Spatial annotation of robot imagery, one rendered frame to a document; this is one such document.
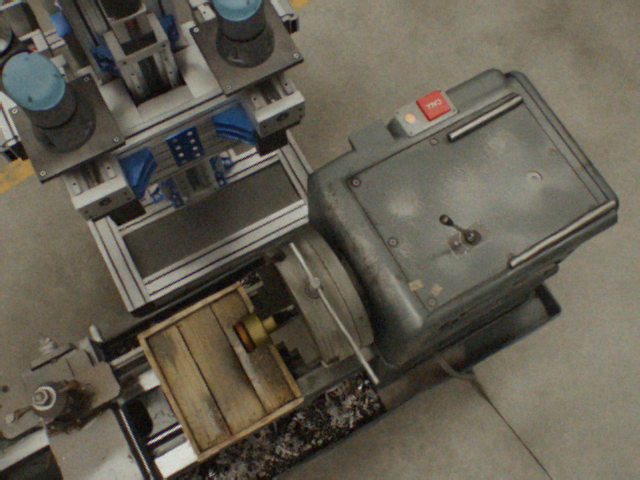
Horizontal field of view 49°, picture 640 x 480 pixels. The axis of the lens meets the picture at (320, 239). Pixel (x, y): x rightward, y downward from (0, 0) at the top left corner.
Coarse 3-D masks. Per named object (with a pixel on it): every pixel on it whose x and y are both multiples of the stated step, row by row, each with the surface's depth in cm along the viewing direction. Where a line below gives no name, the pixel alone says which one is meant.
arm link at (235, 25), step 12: (216, 0) 158; (228, 0) 156; (240, 0) 156; (252, 0) 157; (264, 0) 163; (216, 12) 162; (228, 12) 158; (240, 12) 158; (252, 12) 160; (264, 12) 166; (228, 24) 163; (240, 24) 162; (252, 24) 163; (264, 24) 168; (228, 36) 168; (240, 36) 166; (252, 36) 167
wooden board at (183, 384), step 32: (192, 320) 183; (224, 320) 183; (160, 352) 181; (192, 352) 181; (224, 352) 181; (256, 352) 181; (192, 384) 178; (224, 384) 178; (256, 384) 178; (288, 384) 178; (192, 416) 176; (224, 416) 176; (256, 416) 176; (192, 448) 171
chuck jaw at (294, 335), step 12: (288, 324) 161; (300, 324) 161; (276, 336) 160; (288, 336) 160; (300, 336) 159; (288, 348) 158; (300, 348) 158; (312, 348) 158; (312, 360) 157; (324, 360) 158
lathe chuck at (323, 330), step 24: (288, 240) 161; (288, 264) 153; (312, 264) 152; (288, 288) 152; (336, 288) 151; (312, 312) 149; (336, 312) 151; (312, 336) 155; (336, 336) 152; (336, 360) 161
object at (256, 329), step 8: (256, 312) 161; (248, 320) 160; (256, 320) 160; (264, 320) 161; (272, 320) 161; (232, 328) 161; (240, 328) 160; (248, 328) 159; (256, 328) 159; (264, 328) 159; (272, 328) 161; (240, 336) 159; (248, 336) 159; (256, 336) 159; (264, 336) 159; (248, 344) 159; (256, 344) 160; (264, 344) 161; (272, 344) 162; (248, 352) 161
